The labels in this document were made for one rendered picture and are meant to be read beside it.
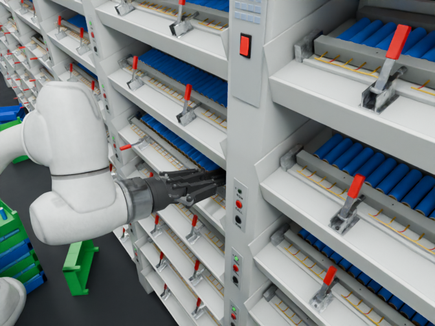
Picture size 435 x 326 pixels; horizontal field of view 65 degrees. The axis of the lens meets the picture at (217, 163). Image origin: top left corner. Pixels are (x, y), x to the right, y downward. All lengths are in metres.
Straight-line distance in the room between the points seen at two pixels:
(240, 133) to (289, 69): 0.15
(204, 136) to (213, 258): 0.39
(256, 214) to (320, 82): 0.29
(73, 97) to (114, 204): 0.20
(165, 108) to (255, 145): 0.36
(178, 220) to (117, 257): 0.99
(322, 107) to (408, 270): 0.24
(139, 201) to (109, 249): 1.44
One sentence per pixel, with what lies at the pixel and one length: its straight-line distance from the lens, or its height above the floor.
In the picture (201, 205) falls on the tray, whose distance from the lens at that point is 0.87.
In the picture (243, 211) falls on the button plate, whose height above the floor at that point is 1.04.
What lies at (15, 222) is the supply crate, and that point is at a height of 0.44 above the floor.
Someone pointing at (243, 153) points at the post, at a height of 1.18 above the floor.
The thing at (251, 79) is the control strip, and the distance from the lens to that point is 0.54.
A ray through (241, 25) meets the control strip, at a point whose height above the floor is 1.40.
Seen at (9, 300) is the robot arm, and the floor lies 0.45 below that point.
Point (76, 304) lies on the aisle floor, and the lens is 1.93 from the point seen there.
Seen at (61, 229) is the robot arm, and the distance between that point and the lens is 0.64.
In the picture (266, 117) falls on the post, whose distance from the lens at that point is 0.55.
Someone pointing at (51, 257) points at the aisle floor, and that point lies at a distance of 2.19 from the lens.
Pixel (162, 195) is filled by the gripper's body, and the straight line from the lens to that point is 0.71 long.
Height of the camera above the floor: 1.51
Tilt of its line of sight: 34 degrees down
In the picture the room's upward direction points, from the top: straight up
